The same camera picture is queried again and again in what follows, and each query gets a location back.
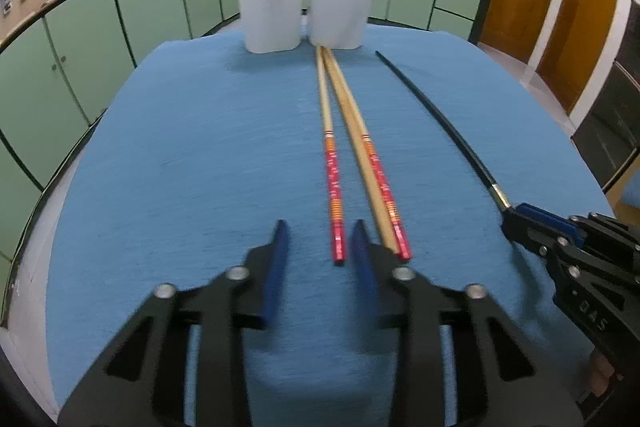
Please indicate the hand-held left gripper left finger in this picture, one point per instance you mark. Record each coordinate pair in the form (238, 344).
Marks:
(275, 267)

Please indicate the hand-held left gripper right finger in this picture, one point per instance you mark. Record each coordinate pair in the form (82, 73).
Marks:
(362, 257)

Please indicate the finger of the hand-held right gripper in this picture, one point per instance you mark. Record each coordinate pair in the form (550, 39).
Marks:
(545, 217)
(525, 232)

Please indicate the black chopstick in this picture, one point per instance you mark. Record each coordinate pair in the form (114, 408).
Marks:
(495, 191)

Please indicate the red-ended bamboo chopstick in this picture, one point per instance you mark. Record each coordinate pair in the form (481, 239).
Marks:
(334, 187)
(370, 152)

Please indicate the person's right hand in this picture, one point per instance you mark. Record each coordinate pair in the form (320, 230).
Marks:
(602, 374)

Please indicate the black appliance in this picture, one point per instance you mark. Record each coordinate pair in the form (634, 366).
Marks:
(615, 117)

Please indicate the blue table mat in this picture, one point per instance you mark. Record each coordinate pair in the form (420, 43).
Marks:
(200, 157)

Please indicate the green base cabinets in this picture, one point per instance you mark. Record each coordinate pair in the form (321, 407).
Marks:
(80, 37)

